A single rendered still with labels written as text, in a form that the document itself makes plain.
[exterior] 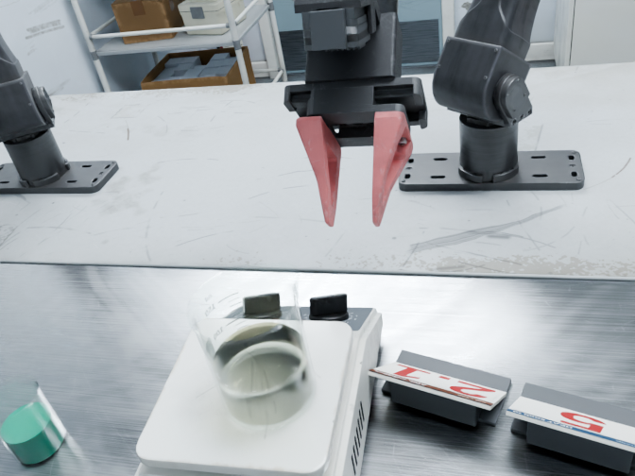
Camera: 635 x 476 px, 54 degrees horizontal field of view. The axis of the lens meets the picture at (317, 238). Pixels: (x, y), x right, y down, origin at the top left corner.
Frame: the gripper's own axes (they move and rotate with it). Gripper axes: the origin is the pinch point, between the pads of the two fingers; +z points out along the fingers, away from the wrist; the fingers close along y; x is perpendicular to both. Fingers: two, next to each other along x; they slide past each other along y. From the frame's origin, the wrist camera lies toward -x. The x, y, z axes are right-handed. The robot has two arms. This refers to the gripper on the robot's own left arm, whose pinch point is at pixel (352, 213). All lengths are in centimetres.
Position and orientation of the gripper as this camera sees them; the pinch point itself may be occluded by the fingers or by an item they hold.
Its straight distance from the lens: 46.2
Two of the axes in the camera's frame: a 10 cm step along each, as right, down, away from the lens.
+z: -0.6, 9.8, -2.1
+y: 9.7, 0.0, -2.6
